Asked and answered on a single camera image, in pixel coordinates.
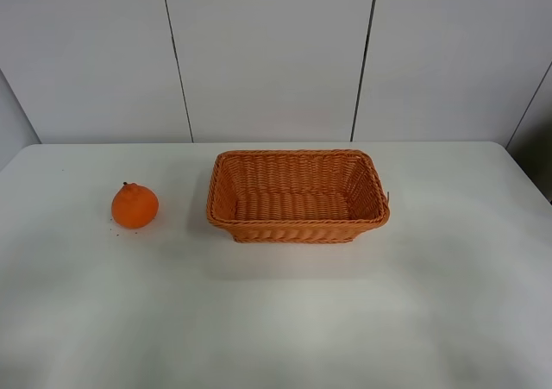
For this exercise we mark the orange wicker basket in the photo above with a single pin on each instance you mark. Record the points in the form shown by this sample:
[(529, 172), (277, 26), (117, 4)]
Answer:
[(296, 196)]

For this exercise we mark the orange with stem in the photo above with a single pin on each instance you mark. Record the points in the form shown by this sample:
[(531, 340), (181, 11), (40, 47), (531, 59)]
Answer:
[(134, 206)]

